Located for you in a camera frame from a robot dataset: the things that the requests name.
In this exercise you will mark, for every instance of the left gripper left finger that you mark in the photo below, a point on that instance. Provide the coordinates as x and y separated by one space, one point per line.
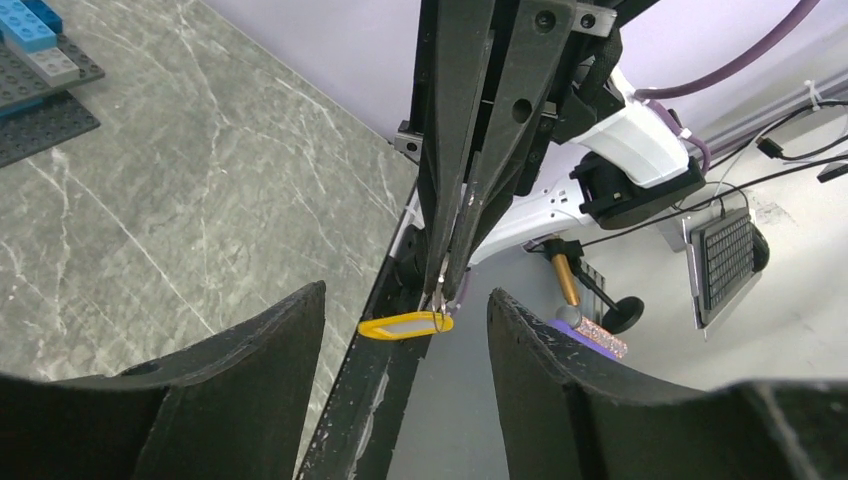
232 406

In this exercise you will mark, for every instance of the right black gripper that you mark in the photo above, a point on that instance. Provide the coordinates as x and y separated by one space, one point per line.
478 95

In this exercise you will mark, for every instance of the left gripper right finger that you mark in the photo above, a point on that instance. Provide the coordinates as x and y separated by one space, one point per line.
568 412

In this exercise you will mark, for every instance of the yellow key tag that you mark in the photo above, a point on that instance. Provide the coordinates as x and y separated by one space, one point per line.
406 326

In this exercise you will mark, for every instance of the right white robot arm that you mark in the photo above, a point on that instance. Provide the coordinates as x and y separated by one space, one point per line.
636 160

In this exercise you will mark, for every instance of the glitter handheld microphone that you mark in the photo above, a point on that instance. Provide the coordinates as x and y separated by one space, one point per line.
573 317

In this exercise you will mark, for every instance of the gold microphone on stand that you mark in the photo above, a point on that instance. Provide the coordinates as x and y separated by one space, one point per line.
566 258

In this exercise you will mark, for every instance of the black keyboard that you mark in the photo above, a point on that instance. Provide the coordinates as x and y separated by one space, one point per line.
726 253

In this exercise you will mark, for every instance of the grey and blue lego stack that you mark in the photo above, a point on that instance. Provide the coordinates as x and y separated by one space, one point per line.
40 66

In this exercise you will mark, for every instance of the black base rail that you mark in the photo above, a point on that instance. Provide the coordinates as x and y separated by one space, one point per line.
360 423

